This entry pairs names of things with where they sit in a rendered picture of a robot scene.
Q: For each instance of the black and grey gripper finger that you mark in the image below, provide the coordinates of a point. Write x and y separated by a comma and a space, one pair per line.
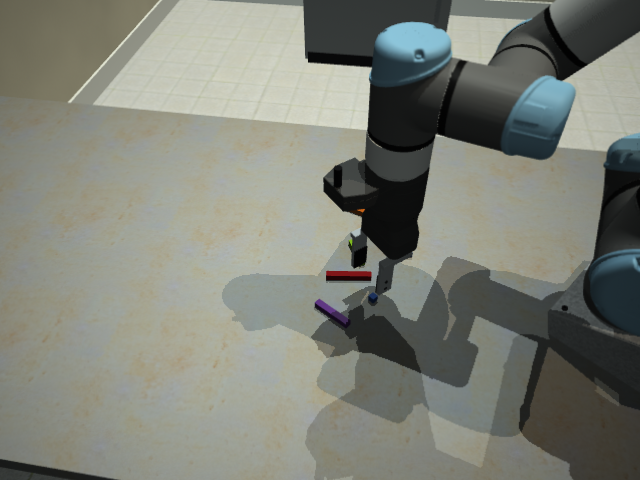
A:
359, 248
385, 274

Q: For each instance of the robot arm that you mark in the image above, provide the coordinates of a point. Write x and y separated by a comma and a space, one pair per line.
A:
517, 109

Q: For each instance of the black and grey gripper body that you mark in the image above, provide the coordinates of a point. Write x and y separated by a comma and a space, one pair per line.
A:
391, 187

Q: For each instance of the dark red rod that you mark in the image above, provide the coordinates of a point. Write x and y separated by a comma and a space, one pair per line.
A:
348, 275

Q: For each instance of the purple rod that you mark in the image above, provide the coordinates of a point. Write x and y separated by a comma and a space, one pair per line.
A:
332, 313

